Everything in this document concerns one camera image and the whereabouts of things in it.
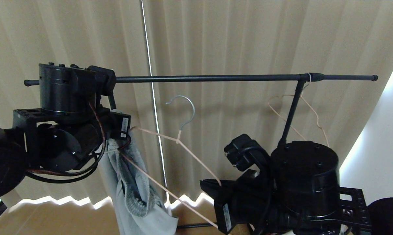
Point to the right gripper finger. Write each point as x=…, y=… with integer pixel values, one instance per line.
x=216, y=192

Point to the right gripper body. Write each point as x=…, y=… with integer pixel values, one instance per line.
x=248, y=202

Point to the pale grey shorts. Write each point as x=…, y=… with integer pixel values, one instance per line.
x=134, y=215

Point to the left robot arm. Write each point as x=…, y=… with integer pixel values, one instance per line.
x=4, y=163

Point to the pink clothes hanger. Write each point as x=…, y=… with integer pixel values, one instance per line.
x=178, y=138
x=312, y=111

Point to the beige curtain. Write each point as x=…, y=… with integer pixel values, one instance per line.
x=232, y=39

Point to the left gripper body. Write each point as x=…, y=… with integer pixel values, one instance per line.
x=79, y=143

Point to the black clothes rack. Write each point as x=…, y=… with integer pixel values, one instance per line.
x=216, y=78

